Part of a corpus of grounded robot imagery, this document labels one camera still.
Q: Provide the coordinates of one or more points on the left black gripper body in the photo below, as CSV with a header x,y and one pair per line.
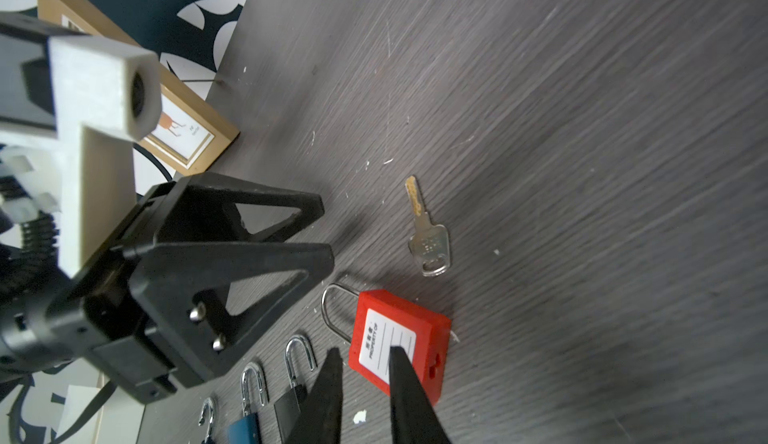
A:
x,y
48,319

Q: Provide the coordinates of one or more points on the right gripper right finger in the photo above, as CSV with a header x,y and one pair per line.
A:
x,y
413,419

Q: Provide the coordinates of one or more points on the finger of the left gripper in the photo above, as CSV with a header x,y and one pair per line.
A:
x,y
211,302
214,218

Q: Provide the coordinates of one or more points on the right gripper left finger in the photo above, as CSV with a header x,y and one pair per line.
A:
x,y
320,419

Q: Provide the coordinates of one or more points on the small black padlock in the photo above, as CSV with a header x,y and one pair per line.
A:
x,y
288,406

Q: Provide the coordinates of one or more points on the red padlock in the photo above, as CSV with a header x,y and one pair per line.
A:
x,y
384,320

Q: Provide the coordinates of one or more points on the silver brass key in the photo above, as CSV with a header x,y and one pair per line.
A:
x,y
430,243

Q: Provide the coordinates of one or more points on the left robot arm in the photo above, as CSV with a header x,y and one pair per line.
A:
x,y
199,270

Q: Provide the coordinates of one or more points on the small blue padlock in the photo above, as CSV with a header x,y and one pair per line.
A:
x,y
246,430

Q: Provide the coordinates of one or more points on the large blue padlock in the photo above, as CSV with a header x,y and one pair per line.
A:
x,y
207,419

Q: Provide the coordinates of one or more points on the wooden picture frame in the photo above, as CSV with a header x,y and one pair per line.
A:
x,y
190,134

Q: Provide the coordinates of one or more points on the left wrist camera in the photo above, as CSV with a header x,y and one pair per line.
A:
x,y
73,106

